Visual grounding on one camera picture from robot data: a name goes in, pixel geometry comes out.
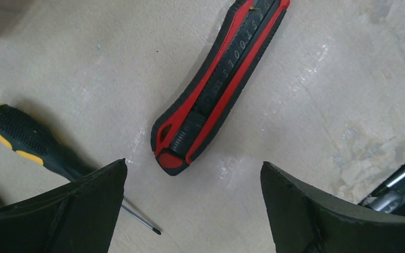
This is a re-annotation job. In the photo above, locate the red black utility knife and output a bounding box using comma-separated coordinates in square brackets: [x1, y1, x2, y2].
[150, 0, 290, 176]

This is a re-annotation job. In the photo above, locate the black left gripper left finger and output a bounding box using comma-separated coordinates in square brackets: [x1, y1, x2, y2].
[0, 159, 127, 252]

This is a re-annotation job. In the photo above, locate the yellow black short screwdriver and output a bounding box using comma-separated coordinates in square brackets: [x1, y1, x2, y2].
[0, 103, 162, 236]

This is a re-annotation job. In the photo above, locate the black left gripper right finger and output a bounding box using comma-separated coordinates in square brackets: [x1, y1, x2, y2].
[260, 161, 405, 252]

